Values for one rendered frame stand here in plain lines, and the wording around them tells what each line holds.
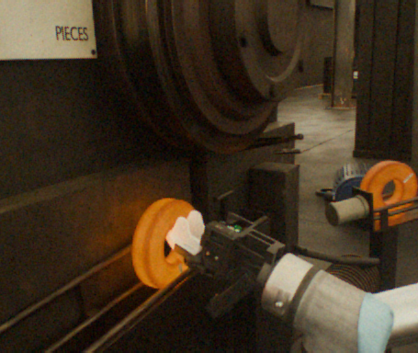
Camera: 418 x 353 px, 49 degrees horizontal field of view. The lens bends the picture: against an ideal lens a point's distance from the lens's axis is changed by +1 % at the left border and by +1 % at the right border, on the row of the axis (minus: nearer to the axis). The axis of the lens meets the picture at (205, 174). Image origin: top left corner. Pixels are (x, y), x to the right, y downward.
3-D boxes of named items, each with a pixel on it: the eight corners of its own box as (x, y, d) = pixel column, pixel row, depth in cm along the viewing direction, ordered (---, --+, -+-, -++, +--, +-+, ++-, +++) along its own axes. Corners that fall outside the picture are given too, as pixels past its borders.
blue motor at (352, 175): (332, 228, 288) (333, 175, 280) (332, 200, 342) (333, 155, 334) (385, 231, 281) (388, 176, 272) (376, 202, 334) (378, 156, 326)
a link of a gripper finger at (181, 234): (167, 202, 77) (212, 225, 73) (163, 233, 79) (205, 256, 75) (155, 208, 75) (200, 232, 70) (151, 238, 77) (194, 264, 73)
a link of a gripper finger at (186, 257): (186, 235, 77) (230, 258, 72) (185, 244, 77) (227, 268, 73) (169, 245, 73) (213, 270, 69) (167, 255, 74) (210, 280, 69)
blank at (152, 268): (122, 220, 72) (138, 222, 70) (181, 184, 84) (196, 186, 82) (140, 304, 77) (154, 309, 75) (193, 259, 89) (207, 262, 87)
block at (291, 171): (247, 258, 116) (245, 166, 110) (262, 247, 122) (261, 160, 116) (287, 268, 110) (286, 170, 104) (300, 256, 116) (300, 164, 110)
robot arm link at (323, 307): (365, 393, 58) (394, 327, 55) (276, 338, 64) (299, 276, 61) (382, 359, 66) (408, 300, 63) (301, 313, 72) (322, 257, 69)
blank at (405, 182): (377, 229, 122) (385, 233, 119) (347, 187, 116) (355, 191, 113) (417, 189, 124) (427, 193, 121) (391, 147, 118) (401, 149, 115)
